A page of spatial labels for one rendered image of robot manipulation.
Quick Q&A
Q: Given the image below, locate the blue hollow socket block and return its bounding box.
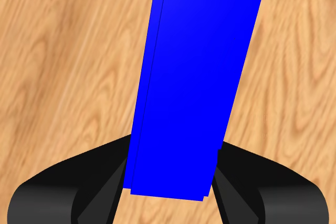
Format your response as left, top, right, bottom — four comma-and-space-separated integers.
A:
122, 0, 270, 202

